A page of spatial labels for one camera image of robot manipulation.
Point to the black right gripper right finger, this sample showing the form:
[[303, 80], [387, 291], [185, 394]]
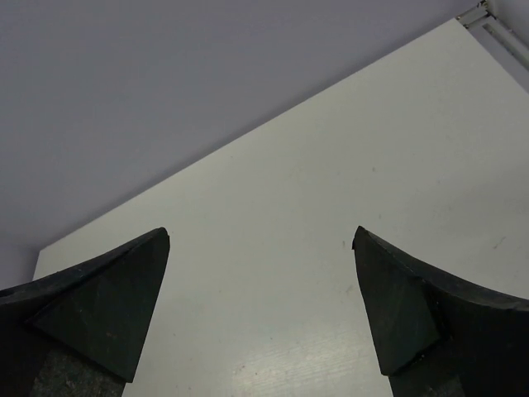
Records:
[[436, 334]]

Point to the aluminium side rail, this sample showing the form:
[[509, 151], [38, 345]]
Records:
[[496, 25]]

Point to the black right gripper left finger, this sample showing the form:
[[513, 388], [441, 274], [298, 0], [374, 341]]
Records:
[[81, 331]]

